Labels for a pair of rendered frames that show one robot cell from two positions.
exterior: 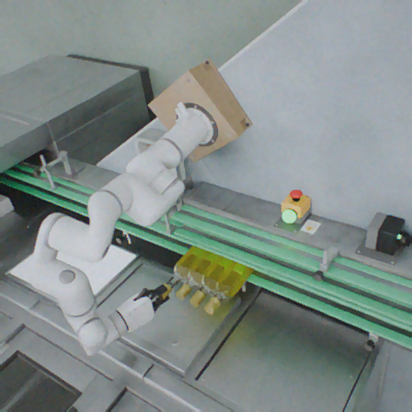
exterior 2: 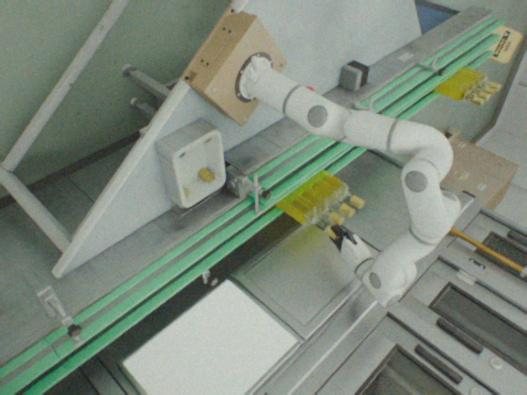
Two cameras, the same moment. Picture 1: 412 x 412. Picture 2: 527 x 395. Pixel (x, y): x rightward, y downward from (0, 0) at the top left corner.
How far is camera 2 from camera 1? 167 cm
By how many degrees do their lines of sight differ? 62
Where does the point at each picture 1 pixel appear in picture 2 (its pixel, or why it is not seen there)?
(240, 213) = (290, 138)
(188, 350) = (371, 246)
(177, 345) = not seen: hidden behind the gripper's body
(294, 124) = (297, 31)
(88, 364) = (363, 338)
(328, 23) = not seen: outside the picture
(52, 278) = (453, 205)
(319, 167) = (311, 57)
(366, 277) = (378, 101)
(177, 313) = (326, 250)
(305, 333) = (356, 180)
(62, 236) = (442, 164)
